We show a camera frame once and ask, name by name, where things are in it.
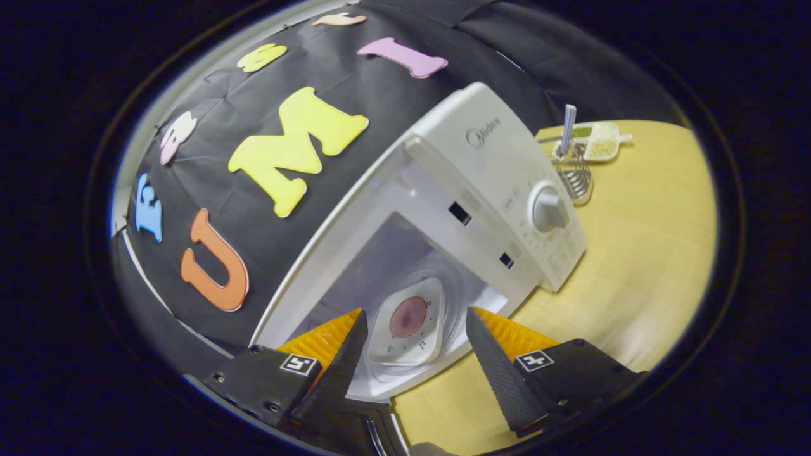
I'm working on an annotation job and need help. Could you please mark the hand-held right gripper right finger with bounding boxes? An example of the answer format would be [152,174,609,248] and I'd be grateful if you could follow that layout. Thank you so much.
[466,307,647,439]

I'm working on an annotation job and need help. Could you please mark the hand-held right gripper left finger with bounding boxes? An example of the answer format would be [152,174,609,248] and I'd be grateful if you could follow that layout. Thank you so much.
[203,308,369,438]

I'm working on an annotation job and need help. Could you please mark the white square plate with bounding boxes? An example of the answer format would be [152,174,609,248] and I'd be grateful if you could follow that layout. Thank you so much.
[367,277,444,367]

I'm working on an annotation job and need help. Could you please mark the pink round food slice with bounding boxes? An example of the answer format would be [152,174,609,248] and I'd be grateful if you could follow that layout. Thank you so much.
[388,296,428,338]

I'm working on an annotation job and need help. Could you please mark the white microwave oven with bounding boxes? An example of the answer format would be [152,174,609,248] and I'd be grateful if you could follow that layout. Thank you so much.
[250,81,587,456]

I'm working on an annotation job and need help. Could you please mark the glass microwave turntable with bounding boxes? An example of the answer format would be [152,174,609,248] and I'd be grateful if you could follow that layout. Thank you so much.
[364,253,473,381]

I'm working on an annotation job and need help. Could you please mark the ribbed glass jar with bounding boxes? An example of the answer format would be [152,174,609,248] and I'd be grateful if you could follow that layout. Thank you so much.
[550,141,595,207]

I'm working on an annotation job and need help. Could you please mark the white divided dish with grains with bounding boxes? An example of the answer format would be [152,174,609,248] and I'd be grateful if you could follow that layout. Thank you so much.
[552,122,633,163]

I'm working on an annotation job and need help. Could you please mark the small grey spoon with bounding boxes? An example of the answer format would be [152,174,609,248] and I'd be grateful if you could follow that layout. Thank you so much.
[559,104,577,159]

